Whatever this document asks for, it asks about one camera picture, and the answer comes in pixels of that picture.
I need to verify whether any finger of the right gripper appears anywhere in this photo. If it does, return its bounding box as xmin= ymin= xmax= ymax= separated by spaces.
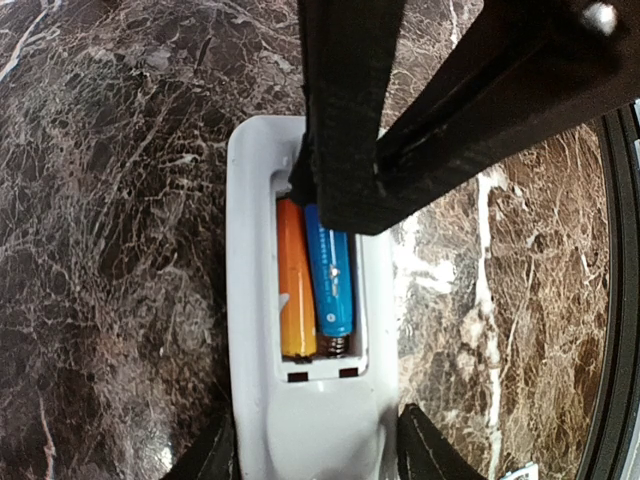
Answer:
xmin=289 ymin=1 xmax=405 ymax=235

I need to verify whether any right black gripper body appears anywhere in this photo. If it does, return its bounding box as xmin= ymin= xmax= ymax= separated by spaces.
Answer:
xmin=378 ymin=1 xmax=639 ymax=220

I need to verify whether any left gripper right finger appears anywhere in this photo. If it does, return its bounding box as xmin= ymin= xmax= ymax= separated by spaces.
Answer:
xmin=397 ymin=403 xmax=485 ymax=480

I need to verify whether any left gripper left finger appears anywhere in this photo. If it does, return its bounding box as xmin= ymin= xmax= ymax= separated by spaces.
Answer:
xmin=169 ymin=417 xmax=235 ymax=480

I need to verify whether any white remote control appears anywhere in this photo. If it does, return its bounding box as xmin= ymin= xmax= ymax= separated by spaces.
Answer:
xmin=226 ymin=115 xmax=399 ymax=479

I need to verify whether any white battery compartment cover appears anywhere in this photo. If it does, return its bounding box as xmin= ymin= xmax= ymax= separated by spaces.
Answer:
xmin=501 ymin=462 xmax=539 ymax=480

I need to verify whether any orange battery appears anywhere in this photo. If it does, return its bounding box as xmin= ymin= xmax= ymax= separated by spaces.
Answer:
xmin=276 ymin=199 xmax=317 ymax=359

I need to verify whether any black front rail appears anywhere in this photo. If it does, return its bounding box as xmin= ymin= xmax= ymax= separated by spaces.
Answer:
xmin=577 ymin=101 xmax=639 ymax=479

